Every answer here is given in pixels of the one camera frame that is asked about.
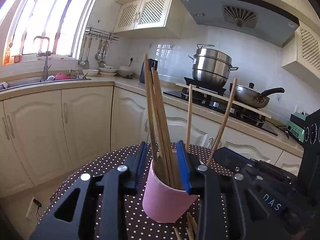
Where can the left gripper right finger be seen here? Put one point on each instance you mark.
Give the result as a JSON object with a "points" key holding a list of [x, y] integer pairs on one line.
{"points": [[191, 170]]}

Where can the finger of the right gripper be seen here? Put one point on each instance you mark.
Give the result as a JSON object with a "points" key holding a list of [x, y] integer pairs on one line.
{"points": [[230, 159]]}

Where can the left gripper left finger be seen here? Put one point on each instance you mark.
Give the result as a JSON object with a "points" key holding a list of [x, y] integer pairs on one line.
{"points": [[136, 166]]}

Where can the wooden chopstick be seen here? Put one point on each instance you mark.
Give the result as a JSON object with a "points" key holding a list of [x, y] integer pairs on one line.
{"points": [[160, 166], [224, 122], [192, 225], [190, 105], [177, 234], [150, 117], [190, 234], [167, 155]]}

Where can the pink cylindrical utensil cup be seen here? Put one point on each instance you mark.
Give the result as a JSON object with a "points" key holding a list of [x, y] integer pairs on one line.
{"points": [[162, 203]]}

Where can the green kitchen appliance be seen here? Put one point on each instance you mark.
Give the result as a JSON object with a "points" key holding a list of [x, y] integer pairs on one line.
{"points": [[296, 127]]}

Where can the cream lower kitchen cabinets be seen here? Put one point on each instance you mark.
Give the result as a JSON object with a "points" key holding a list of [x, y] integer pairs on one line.
{"points": [[51, 129]]}

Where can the kitchen window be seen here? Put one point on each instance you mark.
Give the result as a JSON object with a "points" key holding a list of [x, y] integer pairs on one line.
{"points": [[39, 26]]}

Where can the brown polka dot tablecloth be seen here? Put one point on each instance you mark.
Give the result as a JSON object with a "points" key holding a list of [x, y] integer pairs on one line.
{"points": [[58, 218]]}

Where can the black gas stove top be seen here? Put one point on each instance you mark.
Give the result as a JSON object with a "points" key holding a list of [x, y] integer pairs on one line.
{"points": [[213, 103]]}

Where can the stainless steel steamer pot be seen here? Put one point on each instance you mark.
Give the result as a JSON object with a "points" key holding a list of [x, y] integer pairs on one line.
{"points": [[211, 66]]}

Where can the white bowls on counter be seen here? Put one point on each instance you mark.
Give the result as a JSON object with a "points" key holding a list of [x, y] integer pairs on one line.
{"points": [[108, 71]]}

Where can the chrome sink faucet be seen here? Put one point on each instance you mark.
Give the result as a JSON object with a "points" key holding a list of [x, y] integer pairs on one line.
{"points": [[46, 55]]}

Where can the grey range hood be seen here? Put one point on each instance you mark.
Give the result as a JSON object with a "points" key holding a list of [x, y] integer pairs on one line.
{"points": [[253, 17]]}

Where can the cream upper lattice cabinet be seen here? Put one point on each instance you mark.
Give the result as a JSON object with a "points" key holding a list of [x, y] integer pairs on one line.
{"points": [[151, 19]]}

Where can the stainless steel sink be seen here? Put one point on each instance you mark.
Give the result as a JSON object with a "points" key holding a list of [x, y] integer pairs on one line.
{"points": [[34, 80]]}

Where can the frying pan with black handle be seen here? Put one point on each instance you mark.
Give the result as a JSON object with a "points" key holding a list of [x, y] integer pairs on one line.
{"points": [[250, 97]]}

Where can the wall utensil rack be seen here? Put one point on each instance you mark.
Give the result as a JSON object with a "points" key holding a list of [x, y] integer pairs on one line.
{"points": [[105, 38]]}

